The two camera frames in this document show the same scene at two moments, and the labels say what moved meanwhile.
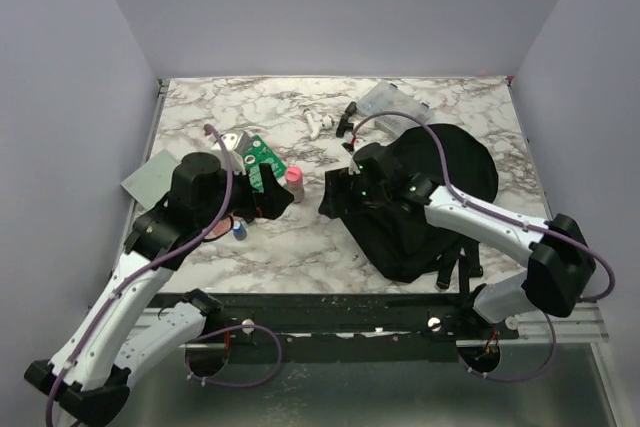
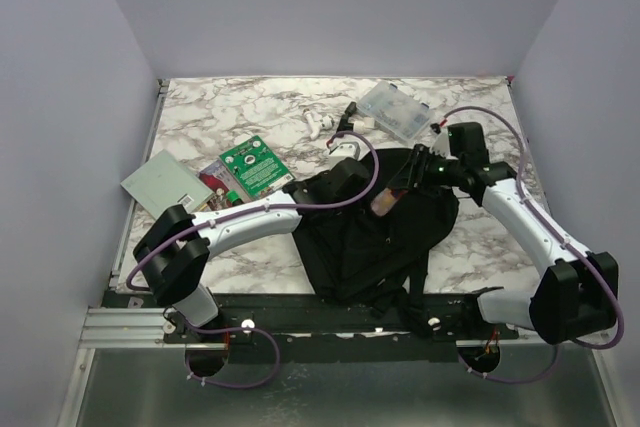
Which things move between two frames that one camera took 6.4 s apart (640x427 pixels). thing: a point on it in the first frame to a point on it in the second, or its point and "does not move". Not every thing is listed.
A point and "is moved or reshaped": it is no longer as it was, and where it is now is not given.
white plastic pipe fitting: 326,122 does not move
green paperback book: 259,152 does not move
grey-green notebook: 150,182 does not move
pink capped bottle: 295,182 is moved or reshaped
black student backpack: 404,241 is moved or reshaped
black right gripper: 338,180 to 409,178
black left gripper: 269,203 to 358,193
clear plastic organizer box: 389,96 does not move
